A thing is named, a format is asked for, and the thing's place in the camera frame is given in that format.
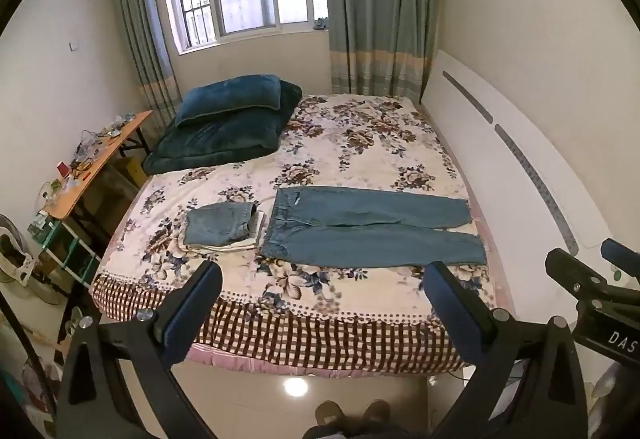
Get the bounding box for green metal rack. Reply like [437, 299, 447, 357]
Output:
[30, 214, 103, 292]

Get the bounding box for person's brown shoe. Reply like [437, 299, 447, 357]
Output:
[362, 399, 392, 425]
[315, 400, 347, 427]

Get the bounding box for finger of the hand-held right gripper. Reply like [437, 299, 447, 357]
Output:
[601, 239, 640, 279]
[545, 248, 626, 307]

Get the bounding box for white headboard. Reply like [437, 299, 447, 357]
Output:
[420, 50, 613, 260]

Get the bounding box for white standing fan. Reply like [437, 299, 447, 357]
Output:
[0, 214, 37, 290]

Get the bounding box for wooden folding desk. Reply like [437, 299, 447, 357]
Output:
[42, 110, 153, 221]

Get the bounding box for folded dark teal quilt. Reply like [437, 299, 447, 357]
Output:
[143, 80, 303, 174]

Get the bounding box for floral bed sheet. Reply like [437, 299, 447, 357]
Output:
[90, 94, 516, 377]

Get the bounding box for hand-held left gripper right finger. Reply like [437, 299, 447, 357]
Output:
[423, 261, 588, 439]

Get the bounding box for yellow cardboard box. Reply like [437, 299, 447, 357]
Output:
[116, 156, 149, 190]

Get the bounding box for blue denim pants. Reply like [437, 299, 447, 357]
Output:
[263, 185, 488, 268]

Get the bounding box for teal striped curtain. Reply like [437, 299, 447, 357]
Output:
[325, 0, 443, 100]
[111, 0, 183, 130]

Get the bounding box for folded blue jeans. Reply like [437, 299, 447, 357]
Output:
[185, 202, 258, 245]

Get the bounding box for stack of folded light clothes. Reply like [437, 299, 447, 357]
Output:
[177, 210, 269, 254]

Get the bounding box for teal pillow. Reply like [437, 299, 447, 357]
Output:
[175, 75, 282, 127]

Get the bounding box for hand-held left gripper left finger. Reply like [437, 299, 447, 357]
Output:
[55, 260, 223, 439]

